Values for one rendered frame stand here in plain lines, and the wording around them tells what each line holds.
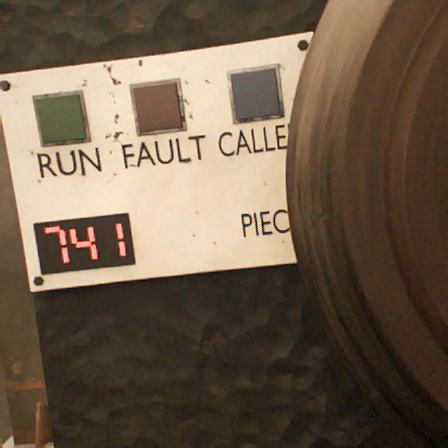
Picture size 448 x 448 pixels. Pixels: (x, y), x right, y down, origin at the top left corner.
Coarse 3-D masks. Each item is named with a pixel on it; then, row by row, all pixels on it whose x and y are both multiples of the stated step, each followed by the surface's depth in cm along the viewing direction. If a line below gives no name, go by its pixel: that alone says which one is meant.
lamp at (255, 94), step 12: (252, 72) 66; (264, 72) 65; (240, 84) 66; (252, 84) 66; (264, 84) 65; (276, 84) 65; (240, 96) 66; (252, 96) 66; (264, 96) 66; (276, 96) 65; (240, 108) 66; (252, 108) 66; (264, 108) 66; (276, 108) 66
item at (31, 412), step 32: (0, 128) 320; (0, 160) 322; (0, 192) 323; (0, 224) 325; (0, 256) 327; (0, 288) 329; (0, 320) 330; (32, 320) 328; (0, 352) 332; (32, 352) 330; (32, 384) 332; (32, 416) 334
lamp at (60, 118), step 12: (60, 96) 68; (72, 96) 68; (48, 108) 68; (60, 108) 68; (72, 108) 68; (48, 120) 68; (60, 120) 68; (72, 120) 68; (48, 132) 68; (60, 132) 68; (72, 132) 68; (84, 132) 68
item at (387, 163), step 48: (432, 0) 49; (384, 48) 50; (432, 48) 48; (384, 96) 50; (432, 96) 48; (384, 144) 51; (432, 144) 48; (384, 192) 51; (432, 192) 49; (384, 240) 51; (432, 240) 49; (384, 288) 52; (432, 288) 49; (432, 336) 52; (432, 384) 52
